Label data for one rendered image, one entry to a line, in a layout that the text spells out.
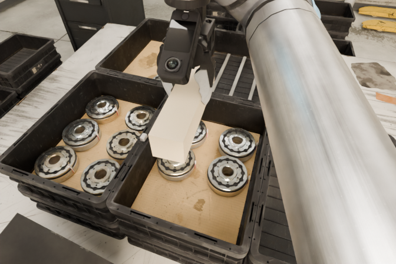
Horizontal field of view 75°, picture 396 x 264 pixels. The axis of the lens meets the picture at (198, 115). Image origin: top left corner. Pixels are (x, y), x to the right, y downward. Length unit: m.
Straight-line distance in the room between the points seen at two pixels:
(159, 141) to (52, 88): 0.93
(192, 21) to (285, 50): 0.21
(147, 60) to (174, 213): 0.66
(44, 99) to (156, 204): 0.77
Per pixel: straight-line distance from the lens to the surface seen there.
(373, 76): 1.45
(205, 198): 0.68
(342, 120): 0.18
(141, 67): 1.07
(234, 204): 0.67
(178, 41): 0.40
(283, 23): 0.25
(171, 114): 0.47
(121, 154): 0.74
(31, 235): 0.64
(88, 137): 0.80
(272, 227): 0.67
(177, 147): 0.44
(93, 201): 0.60
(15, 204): 0.98
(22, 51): 2.15
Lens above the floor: 1.43
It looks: 46 degrees down
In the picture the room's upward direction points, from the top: straight up
